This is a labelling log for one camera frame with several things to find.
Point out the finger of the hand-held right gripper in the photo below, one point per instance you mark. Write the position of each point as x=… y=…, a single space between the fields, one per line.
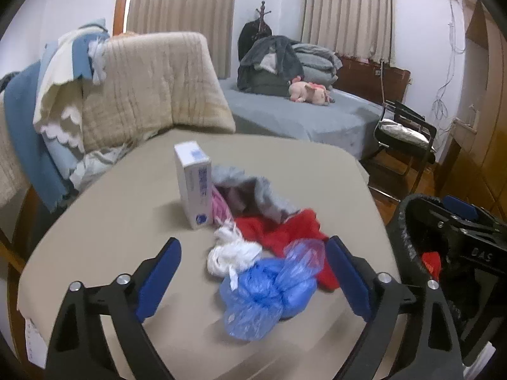
x=443 y=221
x=461 y=208

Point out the tan cloth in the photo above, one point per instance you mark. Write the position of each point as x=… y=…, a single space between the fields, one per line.
x=126 y=34

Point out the cream scalloped blanket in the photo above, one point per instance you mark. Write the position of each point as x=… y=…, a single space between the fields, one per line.
x=59 y=99

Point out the folded grey duvet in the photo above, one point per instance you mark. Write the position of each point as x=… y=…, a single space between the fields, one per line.
x=317 y=65

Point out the red plastic bag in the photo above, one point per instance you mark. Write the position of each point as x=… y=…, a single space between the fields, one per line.
x=431 y=264

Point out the beige covered table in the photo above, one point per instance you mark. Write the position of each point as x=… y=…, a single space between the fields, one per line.
x=119 y=225

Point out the white plastic bag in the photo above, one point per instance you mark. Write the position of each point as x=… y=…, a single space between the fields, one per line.
x=229 y=255

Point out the dark grey fleece blanket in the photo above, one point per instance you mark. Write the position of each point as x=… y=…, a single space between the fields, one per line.
x=285 y=55

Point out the wooden window frame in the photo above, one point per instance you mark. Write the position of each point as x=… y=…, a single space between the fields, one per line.
x=121 y=4

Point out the wooden headboard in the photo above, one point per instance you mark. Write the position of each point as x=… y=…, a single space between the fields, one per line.
x=392 y=83

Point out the white box with blue print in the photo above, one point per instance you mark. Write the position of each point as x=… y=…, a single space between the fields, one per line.
x=194 y=190

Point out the black-lined trash bin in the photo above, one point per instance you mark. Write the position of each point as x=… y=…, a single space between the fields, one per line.
x=406 y=241

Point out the white cloth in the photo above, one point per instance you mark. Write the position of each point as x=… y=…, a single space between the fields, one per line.
x=268 y=63

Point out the dark grey cloth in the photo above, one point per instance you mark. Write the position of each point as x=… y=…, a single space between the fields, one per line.
x=8 y=81

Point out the light blue blanket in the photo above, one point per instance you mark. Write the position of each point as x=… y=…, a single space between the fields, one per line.
x=85 y=43

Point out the bed with grey sheet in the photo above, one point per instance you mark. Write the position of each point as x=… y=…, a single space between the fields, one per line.
x=317 y=122

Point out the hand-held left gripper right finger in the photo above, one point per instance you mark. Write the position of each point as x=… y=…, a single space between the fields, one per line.
x=350 y=281

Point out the pink and white box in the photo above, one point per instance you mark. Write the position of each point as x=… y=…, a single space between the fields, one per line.
x=222 y=208

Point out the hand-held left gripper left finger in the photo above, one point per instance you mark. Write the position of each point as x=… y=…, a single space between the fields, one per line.
x=158 y=281

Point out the black cantilever chair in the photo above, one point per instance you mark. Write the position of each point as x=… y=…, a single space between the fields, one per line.
x=412 y=116

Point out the silver seat cushion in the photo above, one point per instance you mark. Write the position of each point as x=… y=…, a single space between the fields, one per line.
x=402 y=131

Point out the blue plastic bag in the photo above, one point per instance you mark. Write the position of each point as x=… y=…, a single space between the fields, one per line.
x=261 y=297

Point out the wooden wardrobe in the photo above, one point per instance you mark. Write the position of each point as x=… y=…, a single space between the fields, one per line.
x=487 y=126

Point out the folded olive blanket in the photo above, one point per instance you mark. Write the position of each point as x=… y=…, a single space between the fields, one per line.
x=265 y=85

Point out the wooden coat rack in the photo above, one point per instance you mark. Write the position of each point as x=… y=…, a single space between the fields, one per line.
x=262 y=12

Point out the pink plush pig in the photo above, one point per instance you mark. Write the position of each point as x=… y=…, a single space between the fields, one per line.
x=309 y=93

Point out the narrow beige curtain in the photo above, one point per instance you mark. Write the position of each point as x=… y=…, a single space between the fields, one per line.
x=348 y=19

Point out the wide beige curtain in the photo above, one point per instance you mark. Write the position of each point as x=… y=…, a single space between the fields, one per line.
x=182 y=16

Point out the dark jacket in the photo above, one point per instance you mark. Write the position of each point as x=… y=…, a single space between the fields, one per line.
x=247 y=39

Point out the red knit glove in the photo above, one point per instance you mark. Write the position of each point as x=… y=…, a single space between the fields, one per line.
x=277 y=231

